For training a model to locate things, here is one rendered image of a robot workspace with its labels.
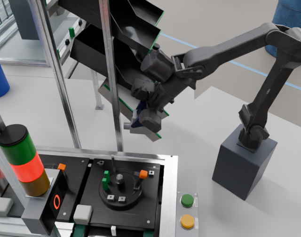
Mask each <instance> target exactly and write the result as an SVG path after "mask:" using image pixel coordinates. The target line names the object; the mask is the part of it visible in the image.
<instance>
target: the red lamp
mask: <svg viewBox="0 0 301 237"><path fill-rule="evenodd" d="M10 166H11V168H12V170H13V171H14V173H15V175H16V177H17V178H18V180H20V181H22V182H31V181H34V180H36V179H37V178H39V177H40V176H41V174H42V173H43V170H44V167H43V164H42V162H41V159H40V157H39V155H38V153H37V151H36V155H35V157H34V158H33V159H32V160H31V161H30V162H28V163H26V164H24V165H20V166H14V165H11V164H10Z"/></svg>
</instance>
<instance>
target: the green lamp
mask: <svg viewBox="0 0 301 237"><path fill-rule="evenodd" d="M0 148H1V150H2V152H3V154H4V156H5V157H6V159H7V161H8V162H9V163H10V164H11V165H14V166H20V165H24V164H26V163H28V162H30V161H31V160H32V159H33V158H34V157H35V155H36V148H35V146H34V143H33V141H32V139H31V136H30V134H29V132H28V135H27V136H26V138H25V139H24V140H23V141H21V142H20V143H18V144H16V145H13V146H1V145H0Z"/></svg>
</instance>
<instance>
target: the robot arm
mask: <svg viewBox="0 0 301 237"><path fill-rule="evenodd" d="M267 45H271V46H274V47H277V56H276V61H275V63H274V65H273V67H272V68H271V70H270V72H269V74H268V76H267V77H266V79H265V81H264V83H263V85H262V87H261V88H260V90H259V92H258V94H257V96H256V97H255V99H254V101H253V102H252V103H250V104H243V106H242V108H241V110H240V111H239V112H238V113H239V118H240V120H241V123H242V125H243V127H244V128H243V129H242V130H241V131H240V134H239V137H238V139H239V141H238V142H237V145H239V146H241V147H242V148H244V149H246V150H248V151H250V152H251V153H255V152H256V151H257V150H258V148H259V147H260V146H261V145H262V143H263V142H262V140H266V139H267V138H268V137H269V136H270V134H269V133H268V131H267V129H266V127H265V126H266V123H267V119H268V110H269V108H270V107H271V105H272V103H273V102H274V100H275V98H276V97H277V95H278V94H279V92H280V90H281V89H282V87H283V86H284V84H285V83H286V81H287V79H288V78H289V76H290V75H291V73H292V71H293V70H294V69H295V68H297V67H299V66H301V28H299V27H293V28H289V27H286V26H284V25H279V24H274V23H272V22H265V23H263V24H261V26H259V27H257V28H255V29H252V30H250V31H248V32H245V33H243V34H241V35H238V36H236V37H234V38H231V39H229V40H227V41H225V42H223V43H220V44H218V45H215V46H202V47H198V48H194V49H191V50H189V51H187V52H186V53H182V54H177V55H172V56H171V58H169V57H168V56H167V55H165V54H164V52H163V51H162V50H160V49H158V50H157V51H153V52H151V53H150V54H147V55H146V57H145V58H144V60H143V61H142V64H141V70H142V71H143V72H144V73H146V74H147V75H149V76H150V77H152V78H153V79H154V80H156V81H157V82H156V83H153V82H152V81H150V80H146V81H145V80H142V79H138V78H135V80H134V82H133V85H132V88H131V96H132V97H135V98H136V99H138V100H140V102H139V104H138V106H137V107H136V110H138V109H139V116H138V117H137V118H136V119H135V121H134V122H133V123H132V125H131V127H132V128H136V127H141V126H145V127H146V128H148V129H149V130H151V131H152V132H154V133H155V134H156V133H157V132H159V131H160V130H161V117H160V116H159V115H157V111H159V112H161V113H162V112H163V111H164V107H165V106H166V105H167V104H168V103H171V104H173V103H174V98H176V97H177V96H178V95H179V94H180V93H181V92H182V91H183V90H184V89H186V88H187V87H188V86H189V87H191V88H192V89H193V90H196V82H197V80H201V79H203V78H205V77H207V76H209V75H210V74H212V73H214V72H215V71H216V69H217V68H218V67H219V66H220V65H222V64H224V63H226V62H228V61H231V60H233V59H236V58H238V57H240V56H243V55H246V54H248V53H250V52H253V51H255V50H257V49H260V48H262V47H264V46H267ZM181 63H183V64H184V67H185V69H182V65H181ZM141 109H143V110H141Z"/></svg>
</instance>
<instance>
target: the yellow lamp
mask: <svg viewBox="0 0 301 237"><path fill-rule="evenodd" d="M19 182H20V184H21V185H22V187H23V189H24V191H25V193H26V194H27V195H28V196H31V197H36V196H40V195H42V194H43V193H45V192H46V191H47V190H48V188H49V186H50V180H49V178H48V176H47V173H46V171H45V169H44V170H43V173H42V174H41V176H40V177H39V178H37V179H36V180H34V181H31V182H22V181H20V180H19Z"/></svg>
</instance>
